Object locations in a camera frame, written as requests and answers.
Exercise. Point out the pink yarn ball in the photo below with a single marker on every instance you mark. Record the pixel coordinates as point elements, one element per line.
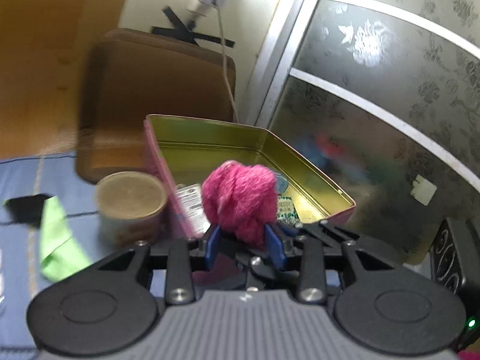
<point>240,198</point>

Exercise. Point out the blue checked tablecloth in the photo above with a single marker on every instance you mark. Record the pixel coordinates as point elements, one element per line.
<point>18,270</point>

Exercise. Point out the green cloth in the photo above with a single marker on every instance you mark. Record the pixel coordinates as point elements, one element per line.
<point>60,240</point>

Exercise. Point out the small blue item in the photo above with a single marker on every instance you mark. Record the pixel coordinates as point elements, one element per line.
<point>282,183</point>

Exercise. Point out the round can with plastic lid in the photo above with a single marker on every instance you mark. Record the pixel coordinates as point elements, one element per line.
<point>129,206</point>

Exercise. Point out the white paper patch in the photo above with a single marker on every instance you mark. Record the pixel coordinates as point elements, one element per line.
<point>424,190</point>

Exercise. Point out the frosted glass sliding door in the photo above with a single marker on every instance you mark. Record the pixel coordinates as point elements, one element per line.
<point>375,101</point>

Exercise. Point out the black flat packet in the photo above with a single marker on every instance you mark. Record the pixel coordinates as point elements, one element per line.
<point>26,208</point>

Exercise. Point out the green patterned pouch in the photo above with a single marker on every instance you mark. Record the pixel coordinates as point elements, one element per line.
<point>287,210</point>

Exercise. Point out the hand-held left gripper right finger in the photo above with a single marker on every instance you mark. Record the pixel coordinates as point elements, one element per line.
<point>275,248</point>

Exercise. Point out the pink tin box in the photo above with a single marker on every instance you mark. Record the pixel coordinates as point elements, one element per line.
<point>232,138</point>

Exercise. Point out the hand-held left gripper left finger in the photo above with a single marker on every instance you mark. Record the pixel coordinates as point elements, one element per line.
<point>212,245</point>

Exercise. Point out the barcode label packet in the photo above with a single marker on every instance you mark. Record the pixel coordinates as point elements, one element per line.
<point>191,204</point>

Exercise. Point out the wooden board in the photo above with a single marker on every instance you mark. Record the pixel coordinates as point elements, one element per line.
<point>56,52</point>

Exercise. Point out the black tape cross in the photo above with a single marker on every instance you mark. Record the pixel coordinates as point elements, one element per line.
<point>195,32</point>

